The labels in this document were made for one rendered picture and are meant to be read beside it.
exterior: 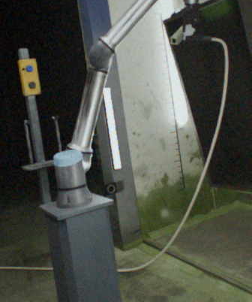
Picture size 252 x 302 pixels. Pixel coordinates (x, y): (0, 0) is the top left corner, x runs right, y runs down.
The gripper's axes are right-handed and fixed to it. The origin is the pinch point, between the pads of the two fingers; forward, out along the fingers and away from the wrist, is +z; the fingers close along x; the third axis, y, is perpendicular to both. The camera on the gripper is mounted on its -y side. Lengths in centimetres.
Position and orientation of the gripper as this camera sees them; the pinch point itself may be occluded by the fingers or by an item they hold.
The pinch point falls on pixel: (184, 37)
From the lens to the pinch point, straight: 221.6
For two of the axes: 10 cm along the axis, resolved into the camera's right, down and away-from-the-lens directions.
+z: 0.2, 8.5, 5.2
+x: 3.6, -4.9, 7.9
